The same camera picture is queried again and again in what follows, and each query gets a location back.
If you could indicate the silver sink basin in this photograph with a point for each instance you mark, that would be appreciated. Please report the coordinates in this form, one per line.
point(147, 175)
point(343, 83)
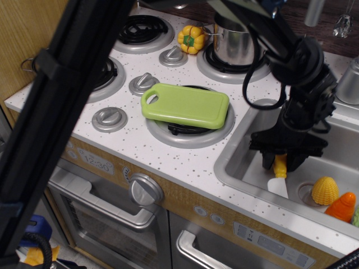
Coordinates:
point(241, 168)

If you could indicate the back left black burner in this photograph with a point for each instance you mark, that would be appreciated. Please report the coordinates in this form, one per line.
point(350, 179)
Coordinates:
point(142, 34)

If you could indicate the green plastic cutting board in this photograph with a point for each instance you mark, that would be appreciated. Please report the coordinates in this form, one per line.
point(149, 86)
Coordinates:
point(185, 105)

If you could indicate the yellow cloth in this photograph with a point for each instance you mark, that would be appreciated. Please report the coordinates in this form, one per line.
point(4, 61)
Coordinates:
point(35, 256)

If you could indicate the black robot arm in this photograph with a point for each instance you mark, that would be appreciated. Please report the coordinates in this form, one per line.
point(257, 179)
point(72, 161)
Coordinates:
point(297, 62)

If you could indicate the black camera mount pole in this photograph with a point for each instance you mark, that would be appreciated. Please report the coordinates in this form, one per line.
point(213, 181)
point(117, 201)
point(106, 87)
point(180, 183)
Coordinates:
point(68, 71)

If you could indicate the silver oven knob right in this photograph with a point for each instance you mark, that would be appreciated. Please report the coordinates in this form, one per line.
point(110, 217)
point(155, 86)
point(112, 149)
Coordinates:
point(144, 191)

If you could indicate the yellow toy bell pepper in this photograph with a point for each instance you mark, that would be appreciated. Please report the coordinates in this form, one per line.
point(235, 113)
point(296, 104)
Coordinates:
point(191, 39)

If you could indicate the silver dishwasher door handle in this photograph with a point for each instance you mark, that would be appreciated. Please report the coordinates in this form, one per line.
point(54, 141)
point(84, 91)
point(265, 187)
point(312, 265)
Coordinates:
point(185, 246)

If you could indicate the green toy vegetable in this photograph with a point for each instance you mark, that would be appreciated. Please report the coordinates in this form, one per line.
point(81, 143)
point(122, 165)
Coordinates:
point(355, 219)

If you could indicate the yellow toy corn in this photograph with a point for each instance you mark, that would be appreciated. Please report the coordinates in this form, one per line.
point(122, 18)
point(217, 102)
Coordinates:
point(325, 191)

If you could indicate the hanging clear utensil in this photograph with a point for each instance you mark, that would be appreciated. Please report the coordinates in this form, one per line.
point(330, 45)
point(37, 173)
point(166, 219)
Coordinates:
point(343, 25)

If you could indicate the silver stove knob bottom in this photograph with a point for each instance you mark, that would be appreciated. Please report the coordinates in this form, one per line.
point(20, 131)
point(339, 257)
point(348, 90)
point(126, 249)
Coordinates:
point(110, 119)

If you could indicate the steel pot with lid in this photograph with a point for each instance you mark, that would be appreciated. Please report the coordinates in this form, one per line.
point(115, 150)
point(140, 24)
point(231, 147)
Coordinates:
point(28, 65)

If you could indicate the blue clamp tool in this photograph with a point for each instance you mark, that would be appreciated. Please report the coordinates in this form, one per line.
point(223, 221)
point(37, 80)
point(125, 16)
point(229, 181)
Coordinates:
point(37, 232)

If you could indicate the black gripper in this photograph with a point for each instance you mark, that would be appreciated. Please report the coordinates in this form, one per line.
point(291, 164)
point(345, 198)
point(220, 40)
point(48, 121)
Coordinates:
point(280, 140)

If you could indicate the back right black burner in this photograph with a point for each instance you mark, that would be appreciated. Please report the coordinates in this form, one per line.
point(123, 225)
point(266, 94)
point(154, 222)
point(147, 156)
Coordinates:
point(218, 71)

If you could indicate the yellow handled white toy knife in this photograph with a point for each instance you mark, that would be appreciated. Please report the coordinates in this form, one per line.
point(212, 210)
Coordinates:
point(277, 185)

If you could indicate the tall steel pot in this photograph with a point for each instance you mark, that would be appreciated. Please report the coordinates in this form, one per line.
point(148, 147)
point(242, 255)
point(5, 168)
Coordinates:
point(232, 43)

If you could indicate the silver stove knob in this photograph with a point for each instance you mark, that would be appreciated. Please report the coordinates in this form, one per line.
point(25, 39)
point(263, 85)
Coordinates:
point(141, 84)
point(173, 57)
point(110, 119)

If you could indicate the orange toy carrot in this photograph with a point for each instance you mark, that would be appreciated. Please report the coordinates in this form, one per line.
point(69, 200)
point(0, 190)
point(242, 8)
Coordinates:
point(343, 208)

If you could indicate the front right black burner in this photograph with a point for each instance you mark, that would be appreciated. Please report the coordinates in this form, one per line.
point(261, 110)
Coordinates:
point(189, 137)

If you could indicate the front left black burner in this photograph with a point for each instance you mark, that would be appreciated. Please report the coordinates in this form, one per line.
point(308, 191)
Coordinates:
point(112, 77)

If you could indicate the black burner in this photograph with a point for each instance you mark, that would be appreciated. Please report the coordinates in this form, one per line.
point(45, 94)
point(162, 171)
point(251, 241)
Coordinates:
point(218, 71)
point(112, 77)
point(189, 137)
point(142, 34)

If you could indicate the silver stove knob top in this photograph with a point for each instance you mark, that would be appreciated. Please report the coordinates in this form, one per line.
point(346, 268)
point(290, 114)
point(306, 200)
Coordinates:
point(173, 57)

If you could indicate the silver stove knob middle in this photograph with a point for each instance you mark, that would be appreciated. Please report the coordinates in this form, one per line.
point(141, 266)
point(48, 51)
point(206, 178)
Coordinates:
point(141, 84)

